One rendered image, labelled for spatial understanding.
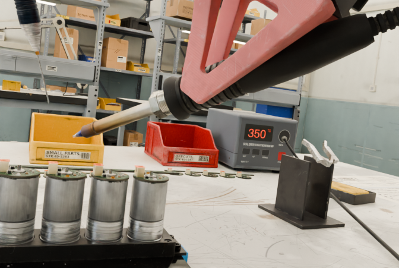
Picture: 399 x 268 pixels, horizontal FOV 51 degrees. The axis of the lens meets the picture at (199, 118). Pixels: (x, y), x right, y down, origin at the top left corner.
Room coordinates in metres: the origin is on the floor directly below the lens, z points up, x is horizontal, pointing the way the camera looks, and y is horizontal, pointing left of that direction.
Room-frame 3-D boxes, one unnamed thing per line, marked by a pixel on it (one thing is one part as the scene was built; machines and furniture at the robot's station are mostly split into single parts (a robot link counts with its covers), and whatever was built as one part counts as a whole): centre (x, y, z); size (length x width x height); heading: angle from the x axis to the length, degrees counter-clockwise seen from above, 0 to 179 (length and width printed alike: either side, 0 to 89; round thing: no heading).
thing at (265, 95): (3.20, -0.25, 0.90); 1.30 x 0.06 x 0.12; 121
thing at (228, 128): (0.77, -0.09, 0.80); 0.15 x 0.12 x 0.10; 19
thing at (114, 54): (4.48, 1.15, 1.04); 1.20 x 0.45 x 2.08; 121
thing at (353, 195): (0.59, -0.22, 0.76); 0.07 x 0.05 x 0.02; 38
